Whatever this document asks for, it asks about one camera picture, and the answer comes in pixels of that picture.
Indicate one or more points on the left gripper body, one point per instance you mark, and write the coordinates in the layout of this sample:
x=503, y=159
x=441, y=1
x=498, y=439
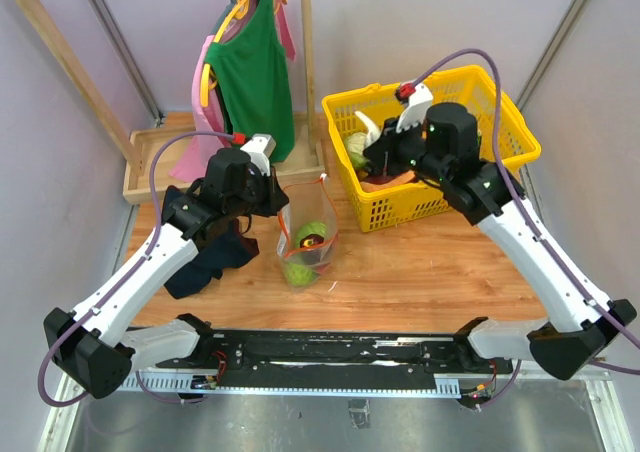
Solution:
x=258, y=197

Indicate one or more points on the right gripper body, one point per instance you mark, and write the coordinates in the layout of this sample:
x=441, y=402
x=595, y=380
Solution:
x=403, y=151

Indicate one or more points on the white toy mushroom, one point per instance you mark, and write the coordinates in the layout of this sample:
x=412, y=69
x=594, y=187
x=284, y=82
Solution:
x=373, y=132

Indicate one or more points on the clear zip top bag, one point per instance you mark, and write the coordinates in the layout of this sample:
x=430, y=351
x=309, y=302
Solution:
x=310, y=210

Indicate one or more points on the green toy cabbage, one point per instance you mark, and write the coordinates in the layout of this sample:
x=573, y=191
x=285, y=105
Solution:
x=298, y=275

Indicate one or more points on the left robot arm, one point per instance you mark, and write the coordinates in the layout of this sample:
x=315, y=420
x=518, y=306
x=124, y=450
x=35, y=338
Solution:
x=93, y=343

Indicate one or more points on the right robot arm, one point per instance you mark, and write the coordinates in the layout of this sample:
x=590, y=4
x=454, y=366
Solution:
x=581, y=320

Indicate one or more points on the green tank top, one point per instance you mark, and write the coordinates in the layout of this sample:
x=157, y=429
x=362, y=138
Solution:
x=252, y=75

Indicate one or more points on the dark navy cloth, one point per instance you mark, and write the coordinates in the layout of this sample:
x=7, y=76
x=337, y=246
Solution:
x=210, y=267

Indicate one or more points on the wooden clothes rack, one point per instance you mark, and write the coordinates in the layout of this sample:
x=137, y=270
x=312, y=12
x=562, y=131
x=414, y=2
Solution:
x=305, y=163

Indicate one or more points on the yellow clothes hanger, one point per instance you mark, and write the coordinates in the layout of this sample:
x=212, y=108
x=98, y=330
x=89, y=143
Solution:
x=235, y=17

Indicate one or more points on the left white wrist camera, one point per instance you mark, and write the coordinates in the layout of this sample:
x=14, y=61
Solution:
x=255, y=154

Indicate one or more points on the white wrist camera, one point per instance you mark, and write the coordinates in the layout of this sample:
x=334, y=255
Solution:
x=255, y=154
x=417, y=99

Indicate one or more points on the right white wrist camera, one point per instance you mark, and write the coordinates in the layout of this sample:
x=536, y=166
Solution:
x=417, y=99

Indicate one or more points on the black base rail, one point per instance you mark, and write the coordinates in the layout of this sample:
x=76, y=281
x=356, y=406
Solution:
x=332, y=363

